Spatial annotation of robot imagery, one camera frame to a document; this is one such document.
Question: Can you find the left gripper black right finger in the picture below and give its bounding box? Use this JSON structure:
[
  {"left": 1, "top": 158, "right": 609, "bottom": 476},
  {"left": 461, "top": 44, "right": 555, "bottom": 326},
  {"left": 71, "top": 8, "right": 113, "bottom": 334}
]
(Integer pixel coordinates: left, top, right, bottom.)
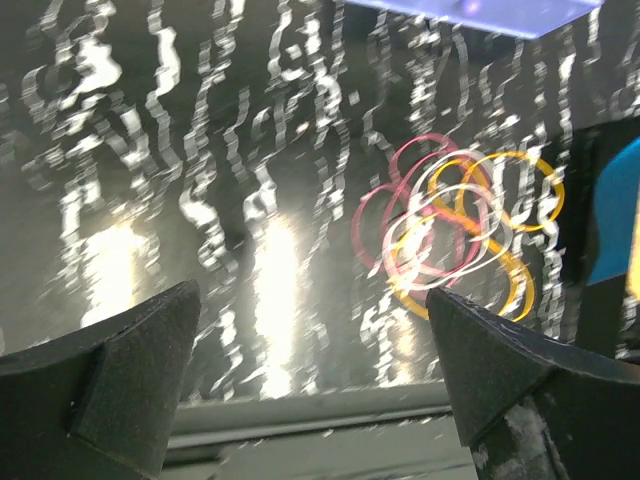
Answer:
[{"left": 426, "top": 288, "right": 639, "bottom": 479}]

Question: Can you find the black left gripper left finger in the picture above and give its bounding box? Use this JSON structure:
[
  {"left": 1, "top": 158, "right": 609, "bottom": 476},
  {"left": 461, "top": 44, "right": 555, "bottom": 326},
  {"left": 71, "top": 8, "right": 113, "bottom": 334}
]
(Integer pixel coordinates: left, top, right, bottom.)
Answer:
[{"left": 1, "top": 280, "right": 201, "bottom": 479}]

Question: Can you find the yellow thin cable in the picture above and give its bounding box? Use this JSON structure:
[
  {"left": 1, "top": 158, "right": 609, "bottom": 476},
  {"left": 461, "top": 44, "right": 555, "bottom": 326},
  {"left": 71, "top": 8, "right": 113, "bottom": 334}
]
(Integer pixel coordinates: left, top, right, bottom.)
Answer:
[{"left": 389, "top": 151, "right": 566, "bottom": 322}]

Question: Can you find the white thin cable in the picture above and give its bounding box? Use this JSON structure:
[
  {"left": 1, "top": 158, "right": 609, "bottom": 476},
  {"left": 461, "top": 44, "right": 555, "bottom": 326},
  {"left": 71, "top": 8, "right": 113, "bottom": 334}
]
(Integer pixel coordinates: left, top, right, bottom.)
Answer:
[{"left": 382, "top": 149, "right": 514, "bottom": 291}]

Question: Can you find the pink thin cable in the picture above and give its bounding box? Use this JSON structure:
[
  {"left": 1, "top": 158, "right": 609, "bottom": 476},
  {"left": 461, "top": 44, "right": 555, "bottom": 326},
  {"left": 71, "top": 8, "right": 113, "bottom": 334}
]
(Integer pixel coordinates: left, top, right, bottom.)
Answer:
[{"left": 351, "top": 133, "right": 481, "bottom": 276}]

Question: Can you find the blue plastic bin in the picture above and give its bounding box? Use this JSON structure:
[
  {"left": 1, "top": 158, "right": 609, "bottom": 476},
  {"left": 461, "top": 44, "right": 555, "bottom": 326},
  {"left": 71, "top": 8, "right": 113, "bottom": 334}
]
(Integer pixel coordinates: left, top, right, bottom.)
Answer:
[{"left": 587, "top": 138, "right": 639, "bottom": 285}]

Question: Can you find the lavender plastic tray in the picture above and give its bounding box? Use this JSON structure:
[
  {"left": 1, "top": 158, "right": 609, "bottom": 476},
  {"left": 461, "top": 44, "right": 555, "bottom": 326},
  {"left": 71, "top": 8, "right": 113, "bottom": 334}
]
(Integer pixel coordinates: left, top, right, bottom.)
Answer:
[{"left": 353, "top": 0, "right": 603, "bottom": 40}]

